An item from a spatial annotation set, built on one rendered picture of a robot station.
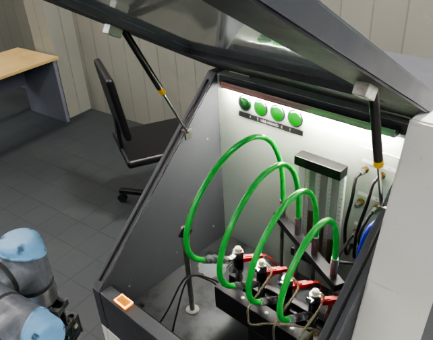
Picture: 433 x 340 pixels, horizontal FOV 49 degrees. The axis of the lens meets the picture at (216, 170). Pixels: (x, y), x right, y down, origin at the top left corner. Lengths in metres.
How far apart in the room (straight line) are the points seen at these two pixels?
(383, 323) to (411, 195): 0.29
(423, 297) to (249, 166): 0.71
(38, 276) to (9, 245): 0.08
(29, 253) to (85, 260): 2.19
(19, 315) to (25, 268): 0.13
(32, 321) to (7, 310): 0.05
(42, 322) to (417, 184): 0.69
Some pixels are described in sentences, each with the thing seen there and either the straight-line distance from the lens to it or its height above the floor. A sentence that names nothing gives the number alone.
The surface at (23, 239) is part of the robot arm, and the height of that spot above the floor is 1.43.
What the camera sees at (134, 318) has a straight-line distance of 1.36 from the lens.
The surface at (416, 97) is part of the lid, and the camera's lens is 0.89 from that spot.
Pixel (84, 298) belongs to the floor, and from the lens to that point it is 2.84.
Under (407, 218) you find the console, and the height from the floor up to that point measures 1.37.
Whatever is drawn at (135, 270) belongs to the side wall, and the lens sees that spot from 1.51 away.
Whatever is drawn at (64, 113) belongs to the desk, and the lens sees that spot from 4.89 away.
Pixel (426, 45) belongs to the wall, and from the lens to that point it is 3.05.
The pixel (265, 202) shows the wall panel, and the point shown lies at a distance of 1.55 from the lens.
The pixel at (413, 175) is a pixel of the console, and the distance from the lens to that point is 0.97.
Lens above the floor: 1.94
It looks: 31 degrees down
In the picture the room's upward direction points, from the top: 3 degrees counter-clockwise
